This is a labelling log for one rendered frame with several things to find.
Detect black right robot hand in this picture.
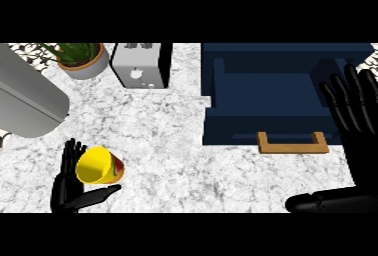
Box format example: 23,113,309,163
286,63,378,214

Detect silver toaster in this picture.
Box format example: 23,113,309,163
110,43,175,90

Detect potted green plant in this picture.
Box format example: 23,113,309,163
38,43,111,81

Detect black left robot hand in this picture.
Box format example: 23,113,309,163
51,137,123,214

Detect yellow cup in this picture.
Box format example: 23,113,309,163
76,145,126,185

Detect dark blue open drawer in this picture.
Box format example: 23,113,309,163
201,43,377,146

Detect wooden drawer handle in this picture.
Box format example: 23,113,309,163
258,131,331,155

